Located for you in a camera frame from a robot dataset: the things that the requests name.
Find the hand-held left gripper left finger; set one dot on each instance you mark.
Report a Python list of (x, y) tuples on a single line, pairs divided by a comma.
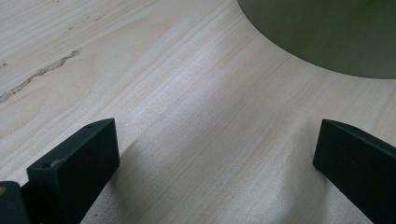
[(74, 168)]

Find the green plastic trash bin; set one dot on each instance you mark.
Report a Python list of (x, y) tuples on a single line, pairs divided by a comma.
[(327, 34)]

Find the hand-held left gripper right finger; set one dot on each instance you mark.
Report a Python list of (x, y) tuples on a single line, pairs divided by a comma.
[(364, 168)]

